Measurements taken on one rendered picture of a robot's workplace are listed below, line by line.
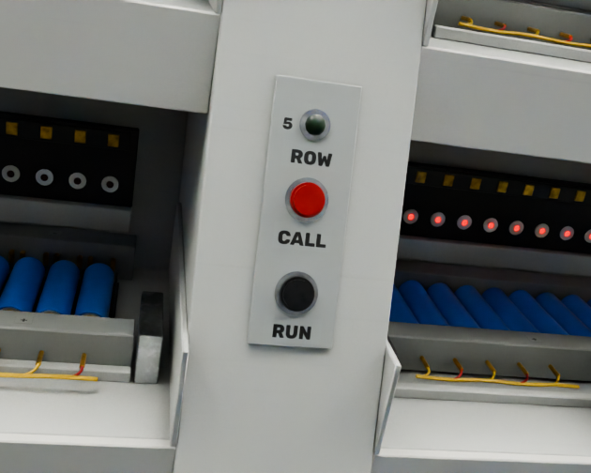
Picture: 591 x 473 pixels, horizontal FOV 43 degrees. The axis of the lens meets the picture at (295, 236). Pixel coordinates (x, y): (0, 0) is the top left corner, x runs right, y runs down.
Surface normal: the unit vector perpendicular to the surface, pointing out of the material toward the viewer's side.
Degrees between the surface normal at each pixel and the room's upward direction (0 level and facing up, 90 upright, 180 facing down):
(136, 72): 108
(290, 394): 90
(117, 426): 18
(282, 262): 90
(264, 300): 90
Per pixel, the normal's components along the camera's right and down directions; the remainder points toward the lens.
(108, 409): 0.17, -0.92
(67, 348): 0.15, 0.38
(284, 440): 0.20, 0.08
